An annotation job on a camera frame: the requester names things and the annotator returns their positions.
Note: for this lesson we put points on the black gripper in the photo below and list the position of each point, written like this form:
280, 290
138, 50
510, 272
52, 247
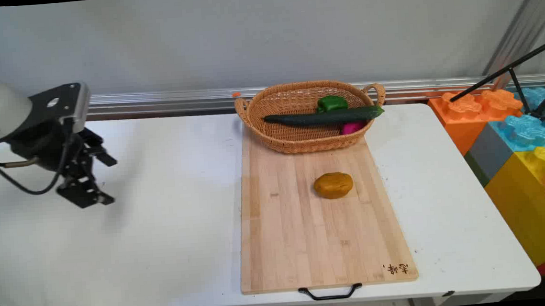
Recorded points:
44, 147

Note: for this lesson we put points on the woven wicker basket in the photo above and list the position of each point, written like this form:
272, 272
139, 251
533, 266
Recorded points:
300, 139

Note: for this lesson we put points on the wooden cutting board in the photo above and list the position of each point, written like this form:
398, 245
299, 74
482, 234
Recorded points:
322, 216

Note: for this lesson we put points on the dark green cucumber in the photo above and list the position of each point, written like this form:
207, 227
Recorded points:
323, 117

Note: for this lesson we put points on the brown potato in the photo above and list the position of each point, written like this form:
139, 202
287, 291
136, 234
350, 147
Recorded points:
333, 185

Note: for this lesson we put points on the green bell pepper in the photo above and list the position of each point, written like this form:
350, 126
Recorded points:
331, 103

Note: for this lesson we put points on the magenta toy vegetable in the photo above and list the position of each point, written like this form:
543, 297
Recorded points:
352, 127

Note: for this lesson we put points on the orange giant building block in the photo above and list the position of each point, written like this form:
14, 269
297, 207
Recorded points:
466, 115

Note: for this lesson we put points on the grey giant building block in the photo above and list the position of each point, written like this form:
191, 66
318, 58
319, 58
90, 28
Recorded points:
488, 154

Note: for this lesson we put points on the blue giant building block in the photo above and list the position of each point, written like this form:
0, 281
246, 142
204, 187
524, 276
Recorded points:
527, 130

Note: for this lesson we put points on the black tripod stand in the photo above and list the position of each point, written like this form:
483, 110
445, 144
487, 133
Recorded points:
521, 80

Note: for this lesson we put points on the yellow giant building block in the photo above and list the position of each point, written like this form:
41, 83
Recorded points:
533, 211

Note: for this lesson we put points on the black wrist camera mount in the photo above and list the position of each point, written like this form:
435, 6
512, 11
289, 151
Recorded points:
60, 105

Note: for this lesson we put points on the aluminium rail profile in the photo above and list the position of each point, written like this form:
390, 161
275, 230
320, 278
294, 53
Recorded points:
178, 102

